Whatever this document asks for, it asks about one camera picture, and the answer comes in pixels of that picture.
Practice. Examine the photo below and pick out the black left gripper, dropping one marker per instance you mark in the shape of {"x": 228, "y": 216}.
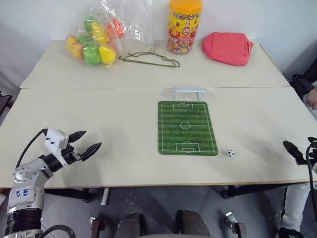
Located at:
{"x": 68, "y": 155}

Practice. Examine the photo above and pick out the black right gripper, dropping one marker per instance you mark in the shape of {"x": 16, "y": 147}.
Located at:
{"x": 313, "y": 153}

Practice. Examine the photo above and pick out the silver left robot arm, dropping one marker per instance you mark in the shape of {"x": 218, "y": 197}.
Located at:
{"x": 24, "y": 173}

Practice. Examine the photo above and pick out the person's dark sleeved forearm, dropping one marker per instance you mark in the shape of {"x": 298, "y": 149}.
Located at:
{"x": 303, "y": 84}

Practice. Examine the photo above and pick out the tiny soccer ball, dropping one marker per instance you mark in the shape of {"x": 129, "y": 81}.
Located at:
{"x": 230, "y": 153}

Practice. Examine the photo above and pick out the green mini soccer field mat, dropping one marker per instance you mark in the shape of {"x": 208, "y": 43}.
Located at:
{"x": 187, "y": 135}

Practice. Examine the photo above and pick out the person's bare hand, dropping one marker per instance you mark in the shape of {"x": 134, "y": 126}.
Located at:
{"x": 312, "y": 99}

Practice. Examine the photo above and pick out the white table leg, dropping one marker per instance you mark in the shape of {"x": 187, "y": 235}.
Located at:
{"x": 105, "y": 196}

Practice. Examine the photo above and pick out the metal caster wheel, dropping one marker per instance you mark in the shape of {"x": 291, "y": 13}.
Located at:
{"x": 235, "y": 224}
{"x": 97, "y": 226}

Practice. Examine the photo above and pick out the large green toy fruit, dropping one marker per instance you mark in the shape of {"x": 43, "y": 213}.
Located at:
{"x": 91, "y": 55}

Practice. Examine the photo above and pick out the dark furniture piece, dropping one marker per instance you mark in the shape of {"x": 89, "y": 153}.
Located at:
{"x": 5, "y": 102}

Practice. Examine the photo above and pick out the person's black shoe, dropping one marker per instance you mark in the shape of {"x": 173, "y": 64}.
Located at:
{"x": 291, "y": 233}

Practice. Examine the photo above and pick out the dark rounded shape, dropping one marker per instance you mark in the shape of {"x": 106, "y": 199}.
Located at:
{"x": 193, "y": 223}
{"x": 131, "y": 224}

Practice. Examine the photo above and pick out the yellow red toy fruit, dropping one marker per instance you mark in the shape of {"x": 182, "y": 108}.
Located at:
{"x": 74, "y": 47}

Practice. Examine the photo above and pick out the small green toy fruit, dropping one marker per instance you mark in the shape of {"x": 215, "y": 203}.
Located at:
{"x": 83, "y": 39}
{"x": 86, "y": 26}

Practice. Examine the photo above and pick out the orange toy fruit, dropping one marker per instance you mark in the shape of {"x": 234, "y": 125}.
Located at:
{"x": 116, "y": 27}

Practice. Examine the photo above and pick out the red cloth pouch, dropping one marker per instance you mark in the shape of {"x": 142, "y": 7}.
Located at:
{"x": 226, "y": 48}

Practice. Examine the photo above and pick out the clear plastic bag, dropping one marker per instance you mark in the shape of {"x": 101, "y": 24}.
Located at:
{"x": 138, "y": 22}

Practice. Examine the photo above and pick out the candy jar with orange lid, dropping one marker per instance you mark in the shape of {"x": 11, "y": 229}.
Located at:
{"x": 184, "y": 29}

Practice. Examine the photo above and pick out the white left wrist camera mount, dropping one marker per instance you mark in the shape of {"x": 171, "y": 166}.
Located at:
{"x": 53, "y": 141}

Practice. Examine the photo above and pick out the black table frame bar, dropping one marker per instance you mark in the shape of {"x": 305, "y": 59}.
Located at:
{"x": 69, "y": 194}
{"x": 252, "y": 191}

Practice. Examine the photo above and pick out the small white goal frame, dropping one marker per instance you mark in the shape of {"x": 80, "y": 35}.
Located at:
{"x": 188, "y": 89}

